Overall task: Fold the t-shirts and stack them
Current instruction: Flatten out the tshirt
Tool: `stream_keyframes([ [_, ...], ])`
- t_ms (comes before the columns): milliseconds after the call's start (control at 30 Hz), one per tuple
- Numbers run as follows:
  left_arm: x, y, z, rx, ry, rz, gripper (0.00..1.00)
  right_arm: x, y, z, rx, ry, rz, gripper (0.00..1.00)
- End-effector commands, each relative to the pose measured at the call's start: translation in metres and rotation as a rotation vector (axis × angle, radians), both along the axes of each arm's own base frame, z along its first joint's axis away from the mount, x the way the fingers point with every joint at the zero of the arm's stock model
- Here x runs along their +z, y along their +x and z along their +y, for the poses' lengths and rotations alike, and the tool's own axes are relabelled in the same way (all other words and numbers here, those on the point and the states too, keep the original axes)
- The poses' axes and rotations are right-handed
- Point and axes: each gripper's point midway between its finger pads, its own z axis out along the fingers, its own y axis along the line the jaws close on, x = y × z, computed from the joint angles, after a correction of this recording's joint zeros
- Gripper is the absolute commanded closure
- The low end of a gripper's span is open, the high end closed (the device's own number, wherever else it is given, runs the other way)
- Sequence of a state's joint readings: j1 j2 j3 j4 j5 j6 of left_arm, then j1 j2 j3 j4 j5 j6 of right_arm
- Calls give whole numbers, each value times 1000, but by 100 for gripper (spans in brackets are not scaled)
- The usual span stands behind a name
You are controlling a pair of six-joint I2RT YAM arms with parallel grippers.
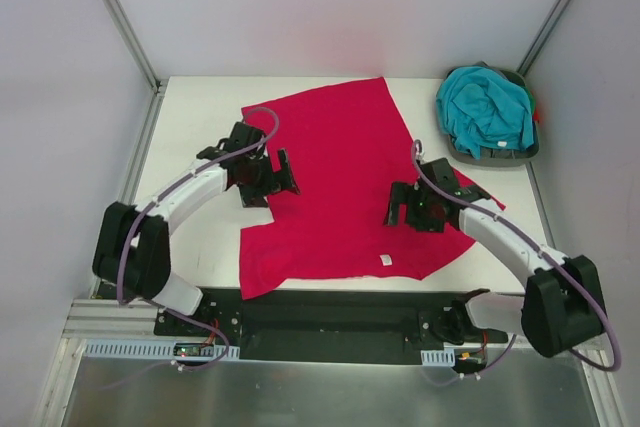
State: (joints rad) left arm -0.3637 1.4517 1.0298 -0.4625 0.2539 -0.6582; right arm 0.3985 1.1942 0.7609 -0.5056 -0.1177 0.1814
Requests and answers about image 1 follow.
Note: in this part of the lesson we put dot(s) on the grey laundry basket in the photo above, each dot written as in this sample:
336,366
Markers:
500,159

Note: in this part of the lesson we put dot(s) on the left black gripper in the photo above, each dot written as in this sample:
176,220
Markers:
273,185

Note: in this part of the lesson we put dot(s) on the aluminium frame post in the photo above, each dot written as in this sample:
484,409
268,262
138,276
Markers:
131,41
544,33

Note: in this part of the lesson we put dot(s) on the green t shirt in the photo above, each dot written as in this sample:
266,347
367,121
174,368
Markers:
534,106

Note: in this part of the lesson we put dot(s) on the teal t shirt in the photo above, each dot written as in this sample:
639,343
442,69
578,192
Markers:
482,109

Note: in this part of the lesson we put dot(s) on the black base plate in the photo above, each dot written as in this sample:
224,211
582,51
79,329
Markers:
335,347

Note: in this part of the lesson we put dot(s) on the right white cable duct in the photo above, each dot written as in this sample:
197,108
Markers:
444,358

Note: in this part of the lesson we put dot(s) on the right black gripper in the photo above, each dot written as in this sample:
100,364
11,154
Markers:
403,206

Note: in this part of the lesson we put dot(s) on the left aluminium frame post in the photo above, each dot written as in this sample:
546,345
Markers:
131,41

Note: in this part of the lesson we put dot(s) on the white slotted cable duct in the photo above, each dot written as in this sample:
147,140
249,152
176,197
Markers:
159,350

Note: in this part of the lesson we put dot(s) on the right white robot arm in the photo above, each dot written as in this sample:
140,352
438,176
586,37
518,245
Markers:
562,305

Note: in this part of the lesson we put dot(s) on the pink t shirt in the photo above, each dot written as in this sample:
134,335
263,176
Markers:
347,143

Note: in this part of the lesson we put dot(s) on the aluminium front rail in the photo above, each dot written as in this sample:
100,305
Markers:
110,319

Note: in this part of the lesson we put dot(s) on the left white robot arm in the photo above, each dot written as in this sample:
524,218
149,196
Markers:
133,246

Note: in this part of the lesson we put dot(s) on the right aluminium frame post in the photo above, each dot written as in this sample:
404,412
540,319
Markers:
544,33

